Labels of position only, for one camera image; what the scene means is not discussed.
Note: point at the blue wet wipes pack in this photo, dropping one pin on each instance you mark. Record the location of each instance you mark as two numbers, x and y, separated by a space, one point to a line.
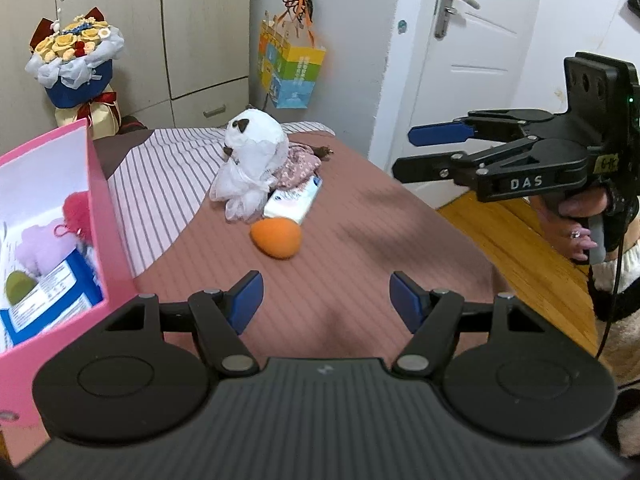
50 300

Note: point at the white striped sheet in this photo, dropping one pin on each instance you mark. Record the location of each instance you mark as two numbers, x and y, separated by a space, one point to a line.
160 180

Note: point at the pink cardboard box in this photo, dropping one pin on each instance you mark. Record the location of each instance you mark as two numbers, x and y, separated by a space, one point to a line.
107 240

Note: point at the floral cloth doll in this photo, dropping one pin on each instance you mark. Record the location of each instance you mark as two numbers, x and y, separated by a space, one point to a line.
300 165

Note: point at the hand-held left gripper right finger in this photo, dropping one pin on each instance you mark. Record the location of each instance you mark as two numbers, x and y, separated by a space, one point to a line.
407 302

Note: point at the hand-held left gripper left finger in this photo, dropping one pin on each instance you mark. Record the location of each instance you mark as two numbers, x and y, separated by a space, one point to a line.
245 305

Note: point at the white tissue pack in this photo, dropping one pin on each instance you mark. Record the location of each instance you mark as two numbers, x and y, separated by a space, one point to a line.
292 202

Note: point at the purple plush toy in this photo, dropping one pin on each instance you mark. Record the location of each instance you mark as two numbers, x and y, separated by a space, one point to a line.
40 247

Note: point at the pink pompom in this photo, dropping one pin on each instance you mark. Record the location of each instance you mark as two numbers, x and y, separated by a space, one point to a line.
77 212

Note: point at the colourful paper gift bag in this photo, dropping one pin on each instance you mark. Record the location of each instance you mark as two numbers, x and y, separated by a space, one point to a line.
292 75

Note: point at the white door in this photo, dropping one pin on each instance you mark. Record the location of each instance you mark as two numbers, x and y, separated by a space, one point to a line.
490 35

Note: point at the orange egg-shaped plush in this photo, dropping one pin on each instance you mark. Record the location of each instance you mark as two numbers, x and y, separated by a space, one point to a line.
277 240

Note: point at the white gauze cloth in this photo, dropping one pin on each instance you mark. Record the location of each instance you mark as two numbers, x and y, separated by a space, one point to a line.
240 195

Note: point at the green plush ball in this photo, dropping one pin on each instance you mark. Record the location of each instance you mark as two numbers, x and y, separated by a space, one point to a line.
20 287

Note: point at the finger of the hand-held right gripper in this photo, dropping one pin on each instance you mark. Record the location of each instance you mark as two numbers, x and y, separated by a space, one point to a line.
440 132
430 166

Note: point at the person's right hand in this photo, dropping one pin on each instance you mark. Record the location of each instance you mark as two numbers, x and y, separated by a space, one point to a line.
567 225

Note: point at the beige wooden wardrobe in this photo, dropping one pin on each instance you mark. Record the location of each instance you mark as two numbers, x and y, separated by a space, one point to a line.
200 35

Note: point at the flower bouquet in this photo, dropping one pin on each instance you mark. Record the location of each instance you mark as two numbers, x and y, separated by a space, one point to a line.
75 65

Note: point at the panda plush toy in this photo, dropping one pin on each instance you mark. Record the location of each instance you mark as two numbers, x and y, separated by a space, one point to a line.
257 140

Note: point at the person's fleece clothing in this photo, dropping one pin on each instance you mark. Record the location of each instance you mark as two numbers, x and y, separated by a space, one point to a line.
627 360

